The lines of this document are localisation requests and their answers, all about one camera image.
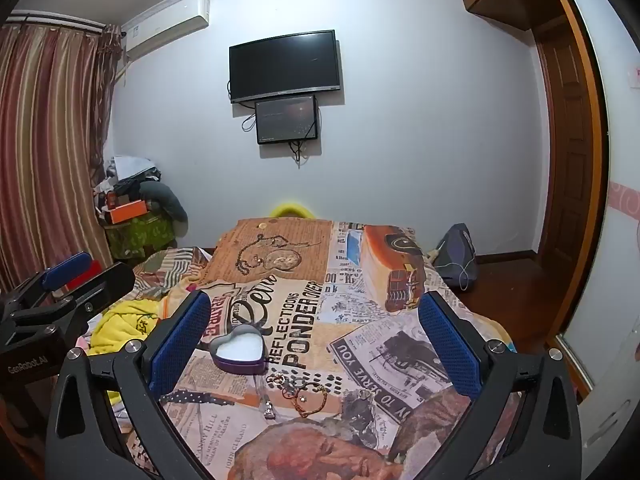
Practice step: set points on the green patterned cloth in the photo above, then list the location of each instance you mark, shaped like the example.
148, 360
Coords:
140, 237

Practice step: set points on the small black monitor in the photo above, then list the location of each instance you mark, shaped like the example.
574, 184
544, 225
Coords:
286, 120

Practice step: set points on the grey cloth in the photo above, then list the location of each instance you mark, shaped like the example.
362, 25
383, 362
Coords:
167, 200

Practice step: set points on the curtain rod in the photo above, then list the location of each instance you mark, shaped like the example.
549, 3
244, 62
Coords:
55, 19

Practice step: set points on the purple heart-shaped jewelry box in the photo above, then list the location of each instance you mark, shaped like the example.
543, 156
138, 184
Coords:
237, 364

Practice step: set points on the yellow plastic chair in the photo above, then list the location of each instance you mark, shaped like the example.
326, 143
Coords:
291, 208

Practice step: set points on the wooden door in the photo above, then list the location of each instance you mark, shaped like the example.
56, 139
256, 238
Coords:
570, 160

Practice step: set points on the printed blanket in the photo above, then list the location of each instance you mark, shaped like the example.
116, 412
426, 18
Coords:
320, 310

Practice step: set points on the white cloth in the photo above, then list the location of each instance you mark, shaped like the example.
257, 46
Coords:
130, 165

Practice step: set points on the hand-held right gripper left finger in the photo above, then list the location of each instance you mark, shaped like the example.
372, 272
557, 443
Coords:
180, 342

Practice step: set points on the wall-mounted black television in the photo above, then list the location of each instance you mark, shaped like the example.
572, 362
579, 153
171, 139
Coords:
285, 67

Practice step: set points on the orange box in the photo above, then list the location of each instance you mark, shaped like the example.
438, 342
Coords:
127, 212

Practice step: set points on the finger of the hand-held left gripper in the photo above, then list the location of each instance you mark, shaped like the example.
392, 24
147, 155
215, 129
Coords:
67, 270
100, 292

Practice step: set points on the grey bag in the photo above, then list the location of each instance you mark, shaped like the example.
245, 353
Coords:
457, 250

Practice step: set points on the striped blanket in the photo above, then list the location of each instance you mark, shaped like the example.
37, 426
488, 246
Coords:
170, 265

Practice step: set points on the white air conditioner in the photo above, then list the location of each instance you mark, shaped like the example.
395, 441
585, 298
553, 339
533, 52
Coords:
165, 30

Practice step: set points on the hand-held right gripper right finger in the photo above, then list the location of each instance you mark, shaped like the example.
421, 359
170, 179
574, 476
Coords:
450, 345

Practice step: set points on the yellow cloth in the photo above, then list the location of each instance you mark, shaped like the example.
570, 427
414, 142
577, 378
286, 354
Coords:
120, 327

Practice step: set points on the striped red curtain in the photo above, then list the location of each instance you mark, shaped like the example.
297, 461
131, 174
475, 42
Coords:
50, 150

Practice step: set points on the silver earring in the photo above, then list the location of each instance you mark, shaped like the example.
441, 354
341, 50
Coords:
365, 395

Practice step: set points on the red box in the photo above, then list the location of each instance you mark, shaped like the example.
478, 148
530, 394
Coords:
97, 267

